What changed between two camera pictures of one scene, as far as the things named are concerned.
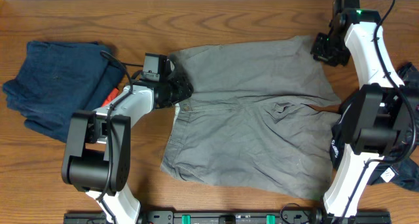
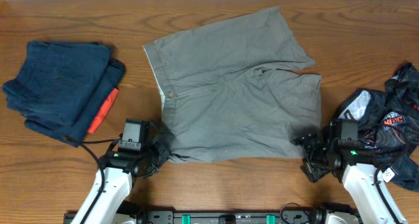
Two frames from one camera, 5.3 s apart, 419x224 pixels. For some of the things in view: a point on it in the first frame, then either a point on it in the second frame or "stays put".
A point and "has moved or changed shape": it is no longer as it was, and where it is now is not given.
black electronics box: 227,217 stays put
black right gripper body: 330,50 -> 317,159
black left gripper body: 173,93 -> 154,156
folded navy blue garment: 59,78 stays put
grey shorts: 250,123 has moved or changed shape
